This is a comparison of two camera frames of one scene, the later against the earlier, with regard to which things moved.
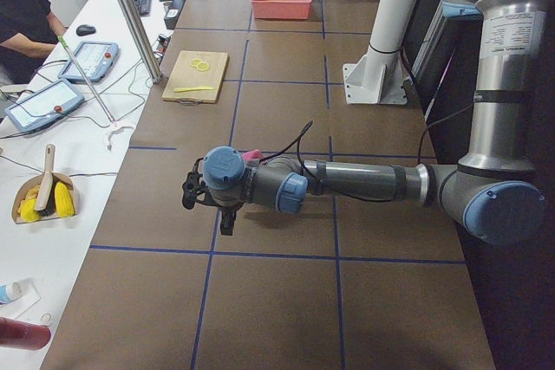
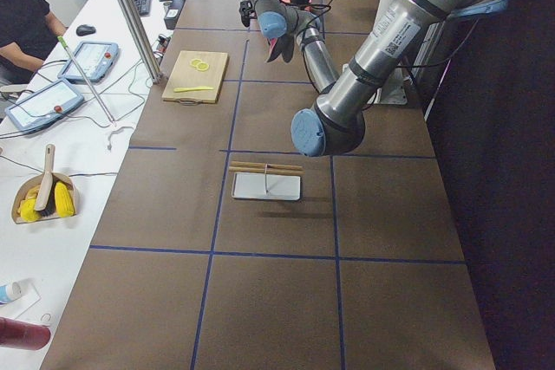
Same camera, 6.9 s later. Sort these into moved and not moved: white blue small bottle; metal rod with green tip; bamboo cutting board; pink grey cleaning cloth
Moved: pink grey cleaning cloth
Not moved: bamboo cutting board; white blue small bottle; metal rod with green tip
